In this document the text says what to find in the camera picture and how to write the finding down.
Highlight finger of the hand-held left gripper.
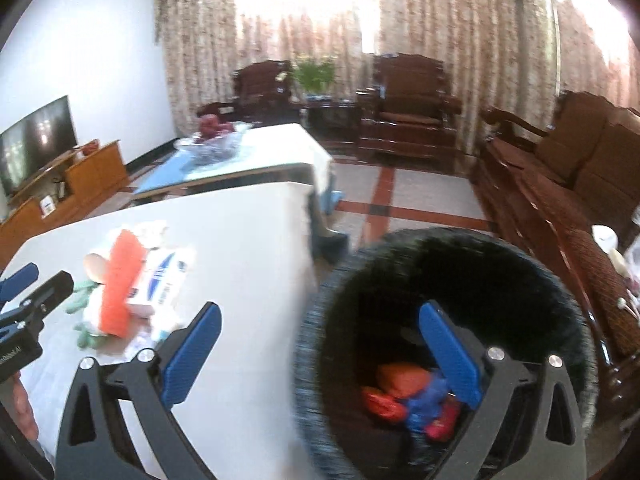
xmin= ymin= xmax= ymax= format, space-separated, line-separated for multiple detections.
xmin=14 ymin=270 xmax=75 ymax=322
xmin=0 ymin=262 xmax=40 ymax=306

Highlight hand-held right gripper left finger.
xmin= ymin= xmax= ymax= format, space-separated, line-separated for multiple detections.
xmin=55 ymin=301 xmax=223 ymax=480

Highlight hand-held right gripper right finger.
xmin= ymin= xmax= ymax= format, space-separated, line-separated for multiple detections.
xmin=417 ymin=300 xmax=588 ymax=480

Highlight green and white rubber glove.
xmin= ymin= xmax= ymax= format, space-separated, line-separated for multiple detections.
xmin=65 ymin=280 xmax=110 ymax=348

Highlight black round waste bin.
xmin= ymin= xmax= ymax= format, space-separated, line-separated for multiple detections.
xmin=294 ymin=228 xmax=599 ymax=480

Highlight person's left hand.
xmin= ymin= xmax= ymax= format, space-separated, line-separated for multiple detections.
xmin=9 ymin=372 xmax=41 ymax=443

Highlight blue crumpled wrapper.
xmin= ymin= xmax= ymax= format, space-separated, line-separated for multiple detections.
xmin=402 ymin=370 xmax=453 ymax=433

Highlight beige paper cup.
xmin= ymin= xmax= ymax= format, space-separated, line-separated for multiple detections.
xmin=82 ymin=252 xmax=114 ymax=285

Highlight orange crumpled wrapper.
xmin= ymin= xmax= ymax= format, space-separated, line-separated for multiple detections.
xmin=377 ymin=362 xmax=432 ymax=401

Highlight orange snack packet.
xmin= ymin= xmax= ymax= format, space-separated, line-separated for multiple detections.
xmin=97 ymin=230 xmax=151 ymax=338

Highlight red crumpled wrapper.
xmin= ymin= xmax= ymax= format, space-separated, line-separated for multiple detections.
xmin=361 ymin=386 xmax=408 ymax=423

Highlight white and blue tissue packet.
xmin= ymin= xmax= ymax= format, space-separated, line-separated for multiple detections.
xmin=125 ymin=245 xmax=197 ymax=318

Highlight wooden television cabinet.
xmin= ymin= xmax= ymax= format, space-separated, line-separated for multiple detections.
xmin=0 ymin=140 xmax=131 ymax=271

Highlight flat screen television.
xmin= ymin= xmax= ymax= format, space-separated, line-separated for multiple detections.
xmin=0 ymin=95 xmax=78 ymax=197

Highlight white plastic bag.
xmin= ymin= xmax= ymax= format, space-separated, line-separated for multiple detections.
xmin=591 ymin=224 xmax=640 ymax=321

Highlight dark wooden sofa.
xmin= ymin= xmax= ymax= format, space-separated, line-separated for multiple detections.
xmin=472 ymin=90 xmax=640 ymax=426

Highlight glass fruit bowl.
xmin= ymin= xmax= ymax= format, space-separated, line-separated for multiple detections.
xmin=174 ymin=122 xmax=249 ymax=167

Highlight coffee table with blue cover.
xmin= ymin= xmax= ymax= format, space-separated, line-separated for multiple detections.
xmin=132 ymin=122 xmax=347 ymax=256

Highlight red apples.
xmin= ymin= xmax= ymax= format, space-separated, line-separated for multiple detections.
xmin=199 ymin=114 xmax=235 ymax=139

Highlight dark wooden armchair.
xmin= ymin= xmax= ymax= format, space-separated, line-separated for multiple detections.
xmin=356 ymin=53 xmax=464 ymax=172
xmin=197 ymin=60 xmax=294 ymax=133

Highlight dark wooden side table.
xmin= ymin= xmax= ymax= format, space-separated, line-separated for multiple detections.
xmin=300 ymin=100 xmax=362 ymax=143

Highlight beige patterned curtains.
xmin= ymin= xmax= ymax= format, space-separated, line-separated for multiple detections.
xmin=155 ymin=0 xmax=640 ymax=161

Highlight green potted plant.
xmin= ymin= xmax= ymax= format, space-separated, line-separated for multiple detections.
xmin=290 ymin=57 xmax=336 ymax=98

